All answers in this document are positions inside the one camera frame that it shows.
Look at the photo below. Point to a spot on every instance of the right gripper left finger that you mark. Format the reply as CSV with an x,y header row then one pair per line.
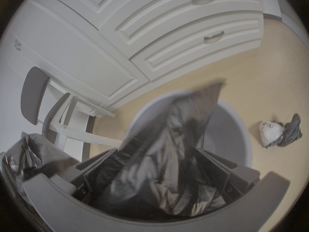
x,y
96,168

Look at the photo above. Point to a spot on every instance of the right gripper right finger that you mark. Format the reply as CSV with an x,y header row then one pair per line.
x,y
231,175

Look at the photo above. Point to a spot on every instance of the black plastic bag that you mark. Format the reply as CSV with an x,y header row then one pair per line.
x,y
169,153

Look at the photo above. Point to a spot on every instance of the white trash bin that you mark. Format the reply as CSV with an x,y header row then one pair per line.
x,y
224,129

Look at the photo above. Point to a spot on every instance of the crumpled white paper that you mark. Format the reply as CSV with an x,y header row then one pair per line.
x,y
270,133

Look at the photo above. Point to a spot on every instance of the white chair with grey cushions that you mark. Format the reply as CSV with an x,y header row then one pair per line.
x,y
33,93

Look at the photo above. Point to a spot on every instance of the white wardrobe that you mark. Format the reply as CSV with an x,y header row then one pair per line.
x,y
72,45

